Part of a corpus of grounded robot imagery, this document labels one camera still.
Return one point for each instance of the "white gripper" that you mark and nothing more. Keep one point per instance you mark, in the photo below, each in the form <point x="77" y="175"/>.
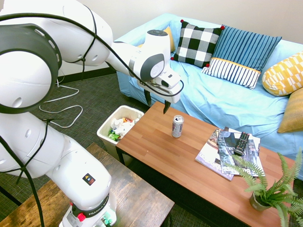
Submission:
<point x="172" y="93"/>

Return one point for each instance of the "silver drink can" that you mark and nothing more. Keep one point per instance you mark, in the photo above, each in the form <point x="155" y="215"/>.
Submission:
<point x="177" y="127"/>

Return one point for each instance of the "crumpled white paper trash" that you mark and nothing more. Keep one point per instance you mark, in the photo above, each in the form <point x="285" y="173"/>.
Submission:
<point x="123" y="127"/>

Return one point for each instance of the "white plastic trash bin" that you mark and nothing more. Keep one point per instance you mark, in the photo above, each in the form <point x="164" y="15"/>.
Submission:
<point x="105" y="131"/>

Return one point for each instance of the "wooden coffee table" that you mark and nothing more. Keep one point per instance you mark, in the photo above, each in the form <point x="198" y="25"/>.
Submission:
<point x="165" y="156"/>

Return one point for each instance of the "green snack wrapper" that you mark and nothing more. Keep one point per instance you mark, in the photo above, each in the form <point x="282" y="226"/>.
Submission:
<point x="114" y="136"/>

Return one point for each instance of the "plain mustard yellow pillow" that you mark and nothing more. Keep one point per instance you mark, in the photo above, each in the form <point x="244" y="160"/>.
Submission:
<point x="171" y="37"/>

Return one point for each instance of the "light blue sofa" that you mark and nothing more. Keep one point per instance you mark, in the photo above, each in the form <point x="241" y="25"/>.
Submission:
<point x="225" y="106"/>

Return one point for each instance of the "black white checkered pillow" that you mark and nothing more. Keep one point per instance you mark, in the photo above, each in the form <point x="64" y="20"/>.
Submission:
<point x="197" y="43"/>

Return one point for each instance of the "stack of magazines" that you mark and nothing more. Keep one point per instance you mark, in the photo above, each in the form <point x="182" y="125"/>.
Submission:
<point x="209" y="156"/>

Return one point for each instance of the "dark cover magazine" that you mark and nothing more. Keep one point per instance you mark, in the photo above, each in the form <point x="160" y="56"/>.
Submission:
<point x="228" y="153"/>

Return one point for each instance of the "black TV remote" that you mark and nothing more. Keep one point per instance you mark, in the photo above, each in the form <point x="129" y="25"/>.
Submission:
<point x="242" y="143"/>

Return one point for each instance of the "blue striped pillow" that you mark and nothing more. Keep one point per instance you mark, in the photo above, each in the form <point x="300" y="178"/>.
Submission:
<point x="241" y="49"/>

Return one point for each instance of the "rustic dark wood table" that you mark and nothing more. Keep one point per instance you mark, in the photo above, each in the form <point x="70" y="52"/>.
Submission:
<point x="142" y="201"/>

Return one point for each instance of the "yellow white patterned pillow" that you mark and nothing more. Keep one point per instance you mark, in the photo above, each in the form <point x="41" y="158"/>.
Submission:
<point x="284" y="75"/>

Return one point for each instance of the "golden woven pillow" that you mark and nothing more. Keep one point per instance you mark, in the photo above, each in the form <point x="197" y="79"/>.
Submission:
<point x="293" y="113"/>

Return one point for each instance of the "potted green fern plant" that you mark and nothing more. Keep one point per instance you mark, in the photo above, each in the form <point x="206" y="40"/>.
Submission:
<point x="260" y="201"/>

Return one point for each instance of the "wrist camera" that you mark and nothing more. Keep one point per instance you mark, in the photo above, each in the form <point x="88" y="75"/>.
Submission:
<point x="152" y="83"/>

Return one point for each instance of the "black camera stand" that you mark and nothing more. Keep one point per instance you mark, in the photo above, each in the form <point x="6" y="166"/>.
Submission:
<point x="10" y="195"/>

